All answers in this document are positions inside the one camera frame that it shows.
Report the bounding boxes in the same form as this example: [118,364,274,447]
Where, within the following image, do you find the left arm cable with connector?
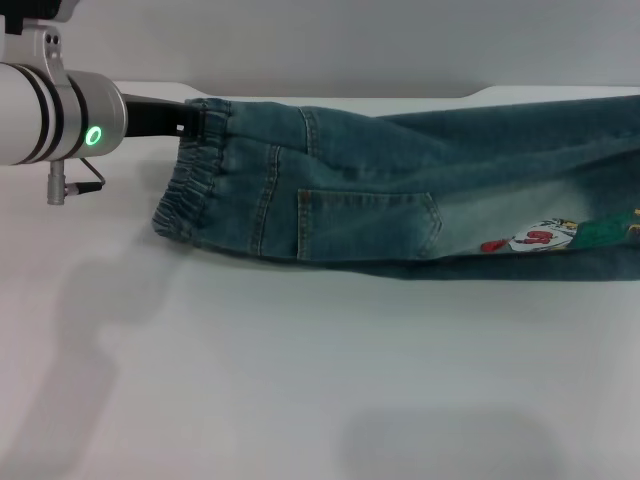
[46,157,107,207]

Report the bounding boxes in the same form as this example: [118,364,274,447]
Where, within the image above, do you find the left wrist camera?
[0,0,76,37]

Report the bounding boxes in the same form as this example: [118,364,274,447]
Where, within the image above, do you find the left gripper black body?
[121,94,194,139]

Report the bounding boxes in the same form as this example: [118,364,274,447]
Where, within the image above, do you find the blue denim shorts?
[151,94,640,284]

